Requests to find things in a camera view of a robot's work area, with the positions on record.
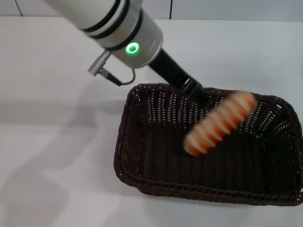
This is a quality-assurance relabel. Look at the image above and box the dark brown wicker basket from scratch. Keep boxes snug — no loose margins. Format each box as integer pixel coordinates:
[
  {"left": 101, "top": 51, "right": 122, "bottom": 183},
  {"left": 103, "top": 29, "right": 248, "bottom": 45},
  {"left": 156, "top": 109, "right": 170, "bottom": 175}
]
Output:
[{"left": 113, "top": 82, "right": 303, "bottom": 208}]

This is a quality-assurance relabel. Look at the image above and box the black cable with silver plug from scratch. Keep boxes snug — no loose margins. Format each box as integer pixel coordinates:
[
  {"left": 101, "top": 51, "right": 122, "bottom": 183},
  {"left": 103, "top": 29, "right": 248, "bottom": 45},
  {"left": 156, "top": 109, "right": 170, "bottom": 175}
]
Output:
[{"left": 88, "top": 51, "right": 136, "bottom": 87}]

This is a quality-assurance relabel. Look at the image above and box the orange striped spiral bread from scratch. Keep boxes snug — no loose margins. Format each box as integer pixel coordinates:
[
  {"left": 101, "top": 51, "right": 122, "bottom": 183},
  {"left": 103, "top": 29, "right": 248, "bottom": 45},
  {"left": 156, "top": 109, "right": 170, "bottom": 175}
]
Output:
[{"left": 184, "top": 87, "right": 258, "bottom": 157}]

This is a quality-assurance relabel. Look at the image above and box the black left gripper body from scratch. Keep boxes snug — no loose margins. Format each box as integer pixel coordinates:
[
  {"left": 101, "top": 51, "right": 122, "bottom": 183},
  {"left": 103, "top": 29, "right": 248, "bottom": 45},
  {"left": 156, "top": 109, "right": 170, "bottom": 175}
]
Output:
[{"left": 148, "top": 48, "right": 202, "bottom": 92}]

